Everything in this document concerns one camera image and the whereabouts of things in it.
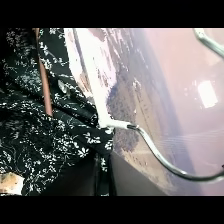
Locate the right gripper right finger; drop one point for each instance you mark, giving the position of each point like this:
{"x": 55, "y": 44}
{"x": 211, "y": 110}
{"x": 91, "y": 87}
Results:
{"x": 130, "y": 181}

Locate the black floral long-sleeved shirt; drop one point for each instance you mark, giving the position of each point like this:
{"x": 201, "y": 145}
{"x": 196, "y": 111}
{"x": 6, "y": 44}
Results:
{"x": 40, "y": 140}

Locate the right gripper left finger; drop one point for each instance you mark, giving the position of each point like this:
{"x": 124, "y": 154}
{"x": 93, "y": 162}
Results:
{"x": 78, "y": 178}

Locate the brown clothes hanger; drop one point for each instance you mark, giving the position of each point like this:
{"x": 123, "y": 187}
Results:
{"x": 45, "y": 83}

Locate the silver frame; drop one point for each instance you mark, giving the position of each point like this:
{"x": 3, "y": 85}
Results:
{"x": 210, "y": 41}

